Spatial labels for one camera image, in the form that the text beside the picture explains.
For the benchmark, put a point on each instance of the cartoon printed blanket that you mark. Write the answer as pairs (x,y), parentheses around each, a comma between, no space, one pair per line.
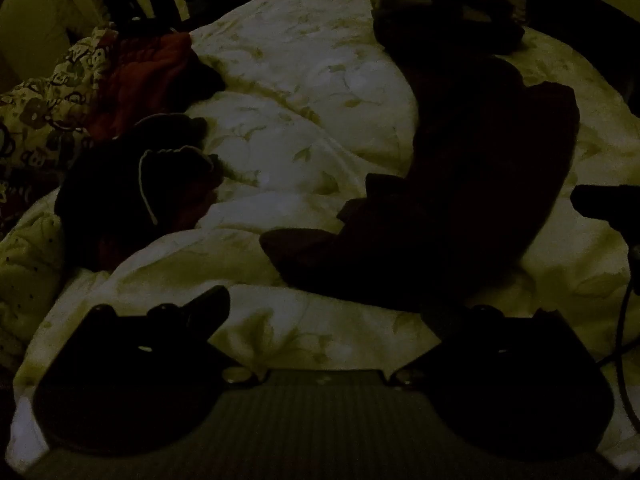
(47,110)

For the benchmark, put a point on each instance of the white floral duvet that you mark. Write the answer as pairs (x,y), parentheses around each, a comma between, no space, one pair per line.
(300,125)

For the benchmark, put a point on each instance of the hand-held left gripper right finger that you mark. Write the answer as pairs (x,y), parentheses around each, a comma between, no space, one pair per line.
(441,328)

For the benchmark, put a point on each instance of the red quilted cloth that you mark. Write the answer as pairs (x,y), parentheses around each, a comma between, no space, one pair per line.
(142,80)

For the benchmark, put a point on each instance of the small dark garment white trim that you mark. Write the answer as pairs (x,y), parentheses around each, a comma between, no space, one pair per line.
(120,195)

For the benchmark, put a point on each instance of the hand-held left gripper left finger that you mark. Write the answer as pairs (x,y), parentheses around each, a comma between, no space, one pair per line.
(212,306)

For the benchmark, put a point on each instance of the dark maroon garment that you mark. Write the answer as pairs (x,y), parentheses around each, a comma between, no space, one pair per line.
(450,190)

